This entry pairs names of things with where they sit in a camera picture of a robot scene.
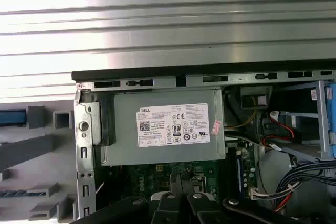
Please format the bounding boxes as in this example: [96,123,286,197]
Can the green motherboard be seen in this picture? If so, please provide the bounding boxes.
[101,140,260,211]

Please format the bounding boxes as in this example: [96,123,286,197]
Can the black PC case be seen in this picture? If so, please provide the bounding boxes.
[71,69,336,224]

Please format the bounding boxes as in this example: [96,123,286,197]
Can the grey parts rack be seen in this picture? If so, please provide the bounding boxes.
[0,105,79,222]

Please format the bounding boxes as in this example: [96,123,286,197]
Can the black cable bundle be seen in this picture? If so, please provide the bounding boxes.
[272,161,336,212]

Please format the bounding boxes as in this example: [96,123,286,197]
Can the orange red power wire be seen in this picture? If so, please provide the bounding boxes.
[261,110,302,147]

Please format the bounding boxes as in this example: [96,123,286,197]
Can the grey power supply unit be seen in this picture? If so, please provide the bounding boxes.
[101,89,226,167]

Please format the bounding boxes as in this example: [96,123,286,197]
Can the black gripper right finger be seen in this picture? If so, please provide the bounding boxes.
[181,179,292,224]

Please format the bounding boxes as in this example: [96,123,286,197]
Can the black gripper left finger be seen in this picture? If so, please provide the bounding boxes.
[78,173,182,224]

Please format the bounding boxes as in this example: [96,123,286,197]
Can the blue plastic drive bracket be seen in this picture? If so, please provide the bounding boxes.
[324,83,336,159]

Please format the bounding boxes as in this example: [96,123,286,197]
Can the bare green RAM stick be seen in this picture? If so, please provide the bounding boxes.
[0,189,29,197]

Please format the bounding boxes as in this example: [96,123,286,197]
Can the CPU socket with locking lever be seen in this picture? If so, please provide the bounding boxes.
[189,173,211,196]

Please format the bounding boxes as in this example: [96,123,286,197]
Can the yellow power supply wires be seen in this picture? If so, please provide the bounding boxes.
[227,95,257,130]

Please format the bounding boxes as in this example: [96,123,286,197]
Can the grey metal drive cage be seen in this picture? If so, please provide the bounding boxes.
[286,79,336,162]

